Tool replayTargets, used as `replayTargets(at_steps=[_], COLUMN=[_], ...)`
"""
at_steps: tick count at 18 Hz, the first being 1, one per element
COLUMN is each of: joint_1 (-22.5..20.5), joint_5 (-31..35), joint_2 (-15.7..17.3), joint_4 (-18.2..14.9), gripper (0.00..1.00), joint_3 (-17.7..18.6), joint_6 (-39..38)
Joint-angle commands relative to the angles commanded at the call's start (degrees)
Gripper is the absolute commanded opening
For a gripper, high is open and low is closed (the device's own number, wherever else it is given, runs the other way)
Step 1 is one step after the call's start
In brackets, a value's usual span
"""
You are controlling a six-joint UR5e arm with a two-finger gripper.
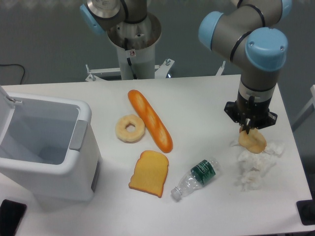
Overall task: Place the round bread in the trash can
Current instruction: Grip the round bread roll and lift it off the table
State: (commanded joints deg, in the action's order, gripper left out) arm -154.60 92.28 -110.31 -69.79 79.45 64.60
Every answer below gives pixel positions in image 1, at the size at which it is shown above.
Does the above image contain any crumpled white tissue paper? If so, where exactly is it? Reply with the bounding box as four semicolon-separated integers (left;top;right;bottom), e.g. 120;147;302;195
236;141;285;192

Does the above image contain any crushed plastic bottle green label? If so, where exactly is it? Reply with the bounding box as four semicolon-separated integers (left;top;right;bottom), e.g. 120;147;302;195
171;158;221;202

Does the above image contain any round bread ring on table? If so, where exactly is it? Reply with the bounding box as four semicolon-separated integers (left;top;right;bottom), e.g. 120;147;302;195
115;114;146;144

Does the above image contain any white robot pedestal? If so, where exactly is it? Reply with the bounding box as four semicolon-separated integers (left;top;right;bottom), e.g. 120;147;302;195
85;44;226;83

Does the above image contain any black device at right edge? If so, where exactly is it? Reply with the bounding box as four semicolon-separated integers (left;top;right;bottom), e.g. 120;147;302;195
296;200;315;226

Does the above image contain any toast bread slice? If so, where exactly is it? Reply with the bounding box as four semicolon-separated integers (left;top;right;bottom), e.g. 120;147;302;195
128;150;169;198

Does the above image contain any black phone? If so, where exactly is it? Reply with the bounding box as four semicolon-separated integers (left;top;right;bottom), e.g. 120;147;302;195
0;199;27;236

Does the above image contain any white frame at right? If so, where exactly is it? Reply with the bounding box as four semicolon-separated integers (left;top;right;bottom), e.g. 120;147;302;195
291;85;315;132

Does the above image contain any black floor cable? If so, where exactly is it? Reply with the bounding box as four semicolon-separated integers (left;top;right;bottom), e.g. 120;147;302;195
0;63;26;84

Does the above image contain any round bread ring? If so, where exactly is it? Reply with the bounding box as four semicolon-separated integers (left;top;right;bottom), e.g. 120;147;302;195
238;128;267;154
115;114;146;144

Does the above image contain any white trash can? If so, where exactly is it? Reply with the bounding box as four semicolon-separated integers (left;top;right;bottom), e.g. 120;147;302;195
0;89;102;202

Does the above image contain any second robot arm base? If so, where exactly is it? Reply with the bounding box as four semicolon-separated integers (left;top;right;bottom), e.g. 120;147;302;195
80;0;161;50

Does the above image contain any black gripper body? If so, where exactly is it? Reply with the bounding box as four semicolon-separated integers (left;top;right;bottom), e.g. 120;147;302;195
224;88;278;129

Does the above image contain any orange baguette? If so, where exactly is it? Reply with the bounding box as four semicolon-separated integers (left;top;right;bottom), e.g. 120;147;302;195
127;89;173;153

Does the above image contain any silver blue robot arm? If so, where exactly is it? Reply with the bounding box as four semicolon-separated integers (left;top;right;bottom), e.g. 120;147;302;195
198;0;292;132

